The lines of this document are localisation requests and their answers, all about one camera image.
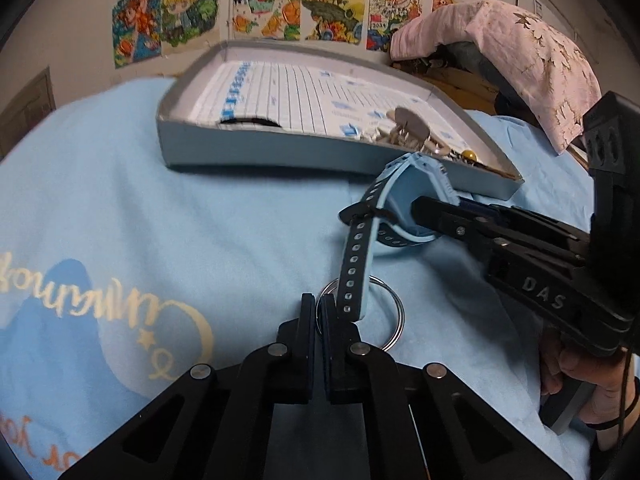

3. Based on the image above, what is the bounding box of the silver bangle ring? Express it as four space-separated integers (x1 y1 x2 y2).
316 274 406 352

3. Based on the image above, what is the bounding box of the blue kids smartwatch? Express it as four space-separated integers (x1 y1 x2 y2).
335 153 460 322

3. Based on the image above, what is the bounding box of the bangle with yellow bead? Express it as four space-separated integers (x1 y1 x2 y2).
448 150 516 180

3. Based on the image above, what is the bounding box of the person's right hand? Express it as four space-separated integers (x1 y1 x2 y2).
539 327 636 425

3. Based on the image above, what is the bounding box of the light blue cartoon bedsheet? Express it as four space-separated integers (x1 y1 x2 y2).
1 79 591 479

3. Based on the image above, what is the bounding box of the pink floral blanket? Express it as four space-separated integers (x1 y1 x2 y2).
390 0 602 154

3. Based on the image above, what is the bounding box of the grey shallow cardboard tray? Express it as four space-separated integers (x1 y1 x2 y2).
156 40 523 200

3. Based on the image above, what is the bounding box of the white air conditioner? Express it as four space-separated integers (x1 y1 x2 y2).
514 0 578 37

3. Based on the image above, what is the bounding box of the orange fish drawing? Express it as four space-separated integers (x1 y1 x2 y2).
432 0 460 12

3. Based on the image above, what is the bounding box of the colourful doodle drawing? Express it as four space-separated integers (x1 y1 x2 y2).
367 0 424 52

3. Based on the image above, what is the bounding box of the brown wooden door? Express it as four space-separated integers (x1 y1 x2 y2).
0 67 56 158

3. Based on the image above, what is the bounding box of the landscape dinosaur drawing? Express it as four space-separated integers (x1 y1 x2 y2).
300 0 366 44

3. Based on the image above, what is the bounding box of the turtle and fish drawing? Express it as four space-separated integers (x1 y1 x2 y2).
231 0 302 41

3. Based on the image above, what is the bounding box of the blond character drawing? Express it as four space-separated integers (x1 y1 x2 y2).
160 0 220 56

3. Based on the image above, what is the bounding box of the orange hair character drawing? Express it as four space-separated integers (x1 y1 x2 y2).
112 0 162 70

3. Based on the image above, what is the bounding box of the wooden bed frame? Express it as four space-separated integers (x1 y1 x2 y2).
391 56 591 172

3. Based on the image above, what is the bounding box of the black hair tie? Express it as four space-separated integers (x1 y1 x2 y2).
218 116 282 129

